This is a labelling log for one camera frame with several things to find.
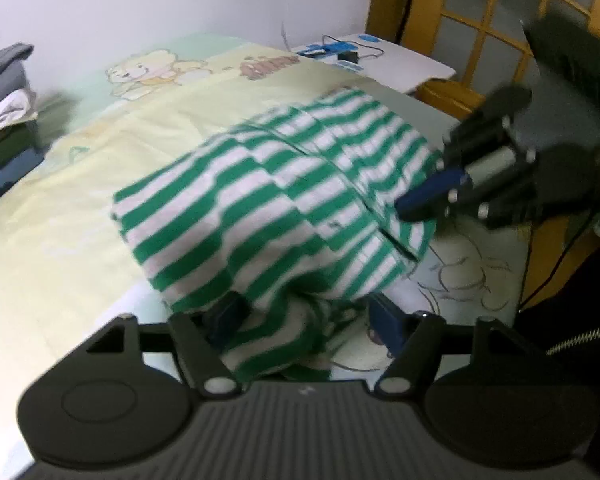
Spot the green white striped shirt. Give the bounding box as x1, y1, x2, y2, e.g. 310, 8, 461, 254
111, 85, 443, 381

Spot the white side table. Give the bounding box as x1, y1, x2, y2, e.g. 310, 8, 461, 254
289, 34, 457, 96

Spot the cartoon printed blanket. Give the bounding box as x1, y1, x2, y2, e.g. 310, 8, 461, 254
0, 32, 531, 461

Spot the grey garment with striped trim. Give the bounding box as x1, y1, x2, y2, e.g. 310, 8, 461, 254
0, 44, 35, 95

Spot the yellow wooden door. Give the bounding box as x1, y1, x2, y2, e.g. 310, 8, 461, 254
365, 0, 600, 126

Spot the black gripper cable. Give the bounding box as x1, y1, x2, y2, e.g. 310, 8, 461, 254
520, 210, 600, 311

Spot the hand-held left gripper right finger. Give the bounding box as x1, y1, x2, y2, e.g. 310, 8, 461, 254
367, 294, 538, 400

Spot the grey folded garment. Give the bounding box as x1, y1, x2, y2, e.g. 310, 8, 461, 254
0, 67, 31, 111

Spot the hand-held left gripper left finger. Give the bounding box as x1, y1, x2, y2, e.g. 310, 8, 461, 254
82, 292, 251, 400

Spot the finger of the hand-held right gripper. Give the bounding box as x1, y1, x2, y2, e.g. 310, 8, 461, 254
396, 167, 536, 232
440, 85, 537, 182

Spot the person's black jacket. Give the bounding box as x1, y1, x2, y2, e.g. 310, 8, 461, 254
517, 210, 600, 480

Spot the dark green folded garment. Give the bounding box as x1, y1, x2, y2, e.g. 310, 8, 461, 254
0, 120, 45, 181

